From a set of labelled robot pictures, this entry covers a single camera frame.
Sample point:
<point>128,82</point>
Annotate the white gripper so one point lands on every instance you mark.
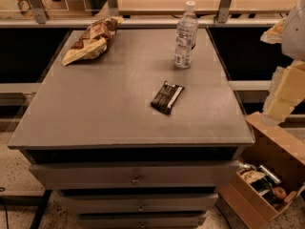
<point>294,35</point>

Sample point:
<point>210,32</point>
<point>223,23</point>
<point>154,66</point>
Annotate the clear plastic water bottle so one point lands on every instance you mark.
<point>185,40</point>

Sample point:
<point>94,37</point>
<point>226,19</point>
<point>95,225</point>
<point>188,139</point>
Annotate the snack bag in box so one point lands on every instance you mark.
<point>252,176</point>

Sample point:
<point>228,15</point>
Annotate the brown chip bag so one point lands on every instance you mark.
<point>94,41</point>

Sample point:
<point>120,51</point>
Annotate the cardboard box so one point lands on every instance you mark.
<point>282,153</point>

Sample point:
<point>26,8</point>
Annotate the metal can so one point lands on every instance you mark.
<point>274,179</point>

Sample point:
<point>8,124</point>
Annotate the black snack bar wrapper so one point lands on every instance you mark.
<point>166,97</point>

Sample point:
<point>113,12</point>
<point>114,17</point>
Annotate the red apple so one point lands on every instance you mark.
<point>280,193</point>

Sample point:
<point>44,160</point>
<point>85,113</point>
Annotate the grey drawer cabinet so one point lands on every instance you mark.
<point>91,134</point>

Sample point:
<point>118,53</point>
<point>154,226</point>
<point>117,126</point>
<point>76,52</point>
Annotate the metal rail frame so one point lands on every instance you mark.
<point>11,17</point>

